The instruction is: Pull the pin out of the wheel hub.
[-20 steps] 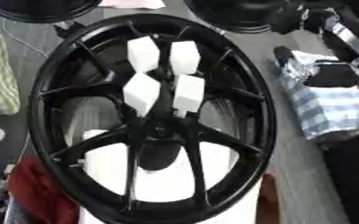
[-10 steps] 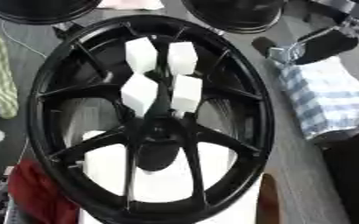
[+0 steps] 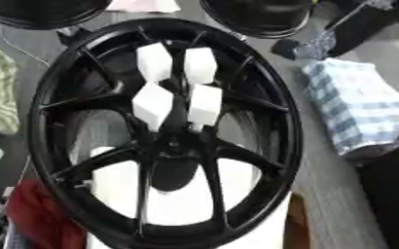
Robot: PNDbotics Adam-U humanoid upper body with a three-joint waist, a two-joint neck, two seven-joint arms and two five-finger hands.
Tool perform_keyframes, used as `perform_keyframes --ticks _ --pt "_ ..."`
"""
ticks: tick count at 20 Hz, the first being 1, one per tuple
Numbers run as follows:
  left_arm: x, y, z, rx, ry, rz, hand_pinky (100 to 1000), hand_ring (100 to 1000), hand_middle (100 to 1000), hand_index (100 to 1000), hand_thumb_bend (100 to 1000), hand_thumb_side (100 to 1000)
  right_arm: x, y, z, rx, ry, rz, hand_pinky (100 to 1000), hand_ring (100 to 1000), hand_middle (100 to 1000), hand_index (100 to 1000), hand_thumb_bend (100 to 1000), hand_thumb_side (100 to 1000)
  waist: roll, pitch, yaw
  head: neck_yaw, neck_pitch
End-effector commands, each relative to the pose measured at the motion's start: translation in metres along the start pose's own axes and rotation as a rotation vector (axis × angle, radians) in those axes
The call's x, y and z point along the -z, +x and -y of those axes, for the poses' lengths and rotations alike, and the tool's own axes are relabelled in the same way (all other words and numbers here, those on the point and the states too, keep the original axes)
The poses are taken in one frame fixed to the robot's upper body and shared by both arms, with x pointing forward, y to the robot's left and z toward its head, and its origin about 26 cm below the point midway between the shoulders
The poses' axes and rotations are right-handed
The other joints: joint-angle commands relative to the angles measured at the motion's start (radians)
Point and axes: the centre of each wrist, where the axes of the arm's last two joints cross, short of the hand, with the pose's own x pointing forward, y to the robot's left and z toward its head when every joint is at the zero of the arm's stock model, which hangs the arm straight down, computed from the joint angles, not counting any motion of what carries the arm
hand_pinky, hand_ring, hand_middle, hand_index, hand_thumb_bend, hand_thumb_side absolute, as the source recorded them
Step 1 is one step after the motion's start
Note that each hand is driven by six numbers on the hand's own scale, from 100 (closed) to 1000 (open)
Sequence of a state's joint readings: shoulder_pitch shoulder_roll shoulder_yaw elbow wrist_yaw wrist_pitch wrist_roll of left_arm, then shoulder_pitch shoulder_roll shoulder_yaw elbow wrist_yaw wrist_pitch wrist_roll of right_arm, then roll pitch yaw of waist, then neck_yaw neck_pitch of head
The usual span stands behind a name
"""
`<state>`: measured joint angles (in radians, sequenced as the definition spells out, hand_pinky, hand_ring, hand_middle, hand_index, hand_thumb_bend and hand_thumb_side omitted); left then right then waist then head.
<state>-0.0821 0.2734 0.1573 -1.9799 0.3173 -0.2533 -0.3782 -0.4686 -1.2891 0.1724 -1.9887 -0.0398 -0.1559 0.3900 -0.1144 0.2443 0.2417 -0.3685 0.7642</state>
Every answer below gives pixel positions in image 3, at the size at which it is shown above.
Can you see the black round wheel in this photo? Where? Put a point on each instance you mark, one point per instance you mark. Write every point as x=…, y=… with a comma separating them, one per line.
x=44, y=13
x=259, y=16

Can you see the black spoked wheel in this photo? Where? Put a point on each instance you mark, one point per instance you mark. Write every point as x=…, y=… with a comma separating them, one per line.
x=67, y=97

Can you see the blue white checked cloth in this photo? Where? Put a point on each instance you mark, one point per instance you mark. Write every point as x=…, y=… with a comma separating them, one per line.
x=359, y=107

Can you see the red cloth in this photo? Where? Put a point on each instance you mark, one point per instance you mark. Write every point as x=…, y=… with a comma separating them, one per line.
x=41, y=214

